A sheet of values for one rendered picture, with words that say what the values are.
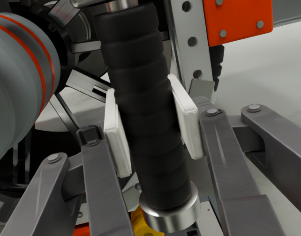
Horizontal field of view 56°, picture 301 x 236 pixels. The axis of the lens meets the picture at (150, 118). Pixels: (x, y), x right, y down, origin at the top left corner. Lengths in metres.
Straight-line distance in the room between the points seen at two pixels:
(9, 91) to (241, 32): 0.29
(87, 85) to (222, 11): 0.25
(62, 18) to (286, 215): 1.09
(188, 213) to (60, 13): 0.37
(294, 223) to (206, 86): 0.93
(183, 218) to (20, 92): 0.18
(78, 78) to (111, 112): 0.34
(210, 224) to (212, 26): 0.87
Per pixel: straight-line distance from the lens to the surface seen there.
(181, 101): 0.15
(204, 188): 1.42
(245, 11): 0.41
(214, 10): 0.39
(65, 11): 0.49
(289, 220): 1.27
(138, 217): 0.55
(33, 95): 0.30
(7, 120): 0.26
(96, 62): 0.86
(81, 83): 0.50
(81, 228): 0.52
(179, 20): 0.38
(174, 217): 0.20
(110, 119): 0.15
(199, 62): 0.40
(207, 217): 1.17
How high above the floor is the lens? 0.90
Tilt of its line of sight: 24 degrees down
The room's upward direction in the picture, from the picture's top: 14 degrees counter-clockwise
